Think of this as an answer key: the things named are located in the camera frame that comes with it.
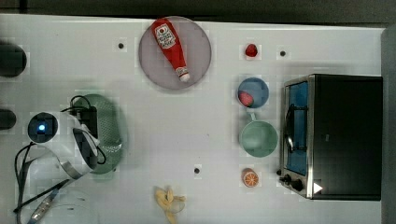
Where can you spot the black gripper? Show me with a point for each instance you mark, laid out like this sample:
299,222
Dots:
88,117

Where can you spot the mint green plastic strainer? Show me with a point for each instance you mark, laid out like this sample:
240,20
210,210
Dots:
109,132

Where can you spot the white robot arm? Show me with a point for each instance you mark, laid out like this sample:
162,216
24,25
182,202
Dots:
72,153

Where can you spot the grey round plate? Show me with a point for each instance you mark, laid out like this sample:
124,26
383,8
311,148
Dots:
196,51

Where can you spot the peeled toy banana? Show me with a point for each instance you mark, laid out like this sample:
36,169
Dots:
169,203

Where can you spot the red ketchup bottle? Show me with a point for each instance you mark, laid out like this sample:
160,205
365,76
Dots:
168,41

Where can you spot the red strawberry in blue cup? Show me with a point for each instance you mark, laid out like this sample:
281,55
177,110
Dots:
245,99

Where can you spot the mint green cup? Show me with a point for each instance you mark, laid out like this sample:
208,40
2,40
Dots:
258,138

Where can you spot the blue cup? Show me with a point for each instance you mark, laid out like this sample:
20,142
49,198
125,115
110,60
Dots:
257,88

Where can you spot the toy orange half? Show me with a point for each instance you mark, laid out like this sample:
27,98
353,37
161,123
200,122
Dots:
250,178

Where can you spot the red toy strawberry on table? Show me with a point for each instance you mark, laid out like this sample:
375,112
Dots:
251,50

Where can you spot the black and silver toaster oven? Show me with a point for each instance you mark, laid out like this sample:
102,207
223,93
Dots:
331,138

